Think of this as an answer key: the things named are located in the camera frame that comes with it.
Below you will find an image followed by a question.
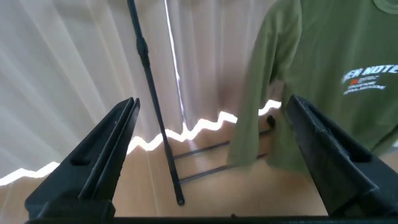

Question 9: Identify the black clothes rack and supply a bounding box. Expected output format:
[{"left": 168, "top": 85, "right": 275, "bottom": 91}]
[{"left": 126, "top": 0, "right": 277, "bottom": 207}]

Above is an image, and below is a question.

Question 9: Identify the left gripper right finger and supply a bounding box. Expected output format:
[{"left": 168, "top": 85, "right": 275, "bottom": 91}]
[{"left": 285, "top": 93, "right": 398, "bottom": 217}]

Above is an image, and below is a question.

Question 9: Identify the beige curtain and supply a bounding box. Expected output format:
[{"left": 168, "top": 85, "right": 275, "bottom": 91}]
[{"left": 0, "top": 0, "right": 280, "bottom": 178}]

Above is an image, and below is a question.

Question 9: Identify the green printed shirt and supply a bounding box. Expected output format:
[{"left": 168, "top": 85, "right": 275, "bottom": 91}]
[{"left": 228, "top": 0, "right": 398, "bottom": 175}]

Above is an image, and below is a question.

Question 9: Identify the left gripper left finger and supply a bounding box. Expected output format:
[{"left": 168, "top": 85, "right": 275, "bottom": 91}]
[{"left": 24, "top": 96, "right": 141, "bottom": 218}]

